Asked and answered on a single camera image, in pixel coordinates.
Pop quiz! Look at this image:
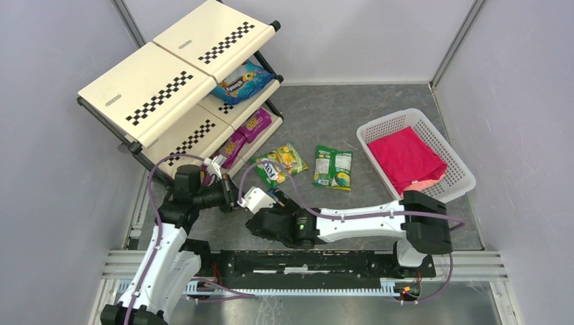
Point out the purple grape candy bag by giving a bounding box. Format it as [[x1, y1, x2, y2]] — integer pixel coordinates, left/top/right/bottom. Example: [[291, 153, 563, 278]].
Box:
[[200, 170, 213, 186], [217, 132, 247, 169]]

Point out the light blue Slendy bag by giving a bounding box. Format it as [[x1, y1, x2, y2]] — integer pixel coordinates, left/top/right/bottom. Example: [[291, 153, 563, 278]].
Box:
[[210, 60, 276, 105]]

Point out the dark blue fruit candy bag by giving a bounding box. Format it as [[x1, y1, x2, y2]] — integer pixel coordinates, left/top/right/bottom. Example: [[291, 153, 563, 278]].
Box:
[[267, 188, 292, 208]]

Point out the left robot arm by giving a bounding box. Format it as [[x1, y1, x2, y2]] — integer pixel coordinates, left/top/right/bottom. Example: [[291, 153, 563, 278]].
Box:
[[100, 165, 239, 324]]

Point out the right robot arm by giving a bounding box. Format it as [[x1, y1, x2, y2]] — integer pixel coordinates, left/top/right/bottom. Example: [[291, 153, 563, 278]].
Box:
[[239, 188, 453, 268]]

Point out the green Fox's candy bag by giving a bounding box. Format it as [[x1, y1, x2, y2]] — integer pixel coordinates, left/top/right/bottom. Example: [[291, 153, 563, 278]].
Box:
[[251, 143, 309, 188]]

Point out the purple candy bag on shelf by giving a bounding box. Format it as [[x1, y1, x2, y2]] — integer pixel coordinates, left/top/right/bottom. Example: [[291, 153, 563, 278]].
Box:
[[236, 108, 273, 144]]

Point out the small green white candy bag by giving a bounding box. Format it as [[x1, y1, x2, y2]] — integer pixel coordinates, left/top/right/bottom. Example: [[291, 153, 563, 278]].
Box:
[[313, 145, 353, 191]]

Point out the cream tiered shelf rack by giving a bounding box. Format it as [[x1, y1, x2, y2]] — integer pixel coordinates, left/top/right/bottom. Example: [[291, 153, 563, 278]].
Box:
[[77, 1, 283, 186]]

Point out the red cloth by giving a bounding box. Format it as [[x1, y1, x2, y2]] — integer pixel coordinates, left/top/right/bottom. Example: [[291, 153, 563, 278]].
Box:
[[368, 127, 448, 196]]

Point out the white plastic basket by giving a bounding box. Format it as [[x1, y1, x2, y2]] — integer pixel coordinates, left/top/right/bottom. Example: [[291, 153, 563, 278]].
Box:
[[356, 108, 476, 203]]

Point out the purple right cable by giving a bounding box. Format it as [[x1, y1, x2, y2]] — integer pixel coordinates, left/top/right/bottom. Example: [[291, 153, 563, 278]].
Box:
[[238, 159, 467, 306]]

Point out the purple cable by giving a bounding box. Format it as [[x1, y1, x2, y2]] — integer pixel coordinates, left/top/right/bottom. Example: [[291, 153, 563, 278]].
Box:
[[238, 159, 467, 306], [122, 154, 207, 325]]

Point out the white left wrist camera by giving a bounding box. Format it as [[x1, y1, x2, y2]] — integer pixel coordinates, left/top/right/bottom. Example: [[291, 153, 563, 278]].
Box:
[[202, 154, 227, 180]]

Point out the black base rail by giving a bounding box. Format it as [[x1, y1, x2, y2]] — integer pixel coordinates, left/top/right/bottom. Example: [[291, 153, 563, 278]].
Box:
[[198, 251, 437, 290]]

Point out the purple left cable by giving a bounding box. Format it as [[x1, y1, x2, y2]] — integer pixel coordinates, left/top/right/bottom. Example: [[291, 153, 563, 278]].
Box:
[[122, 154, 207, 325]]

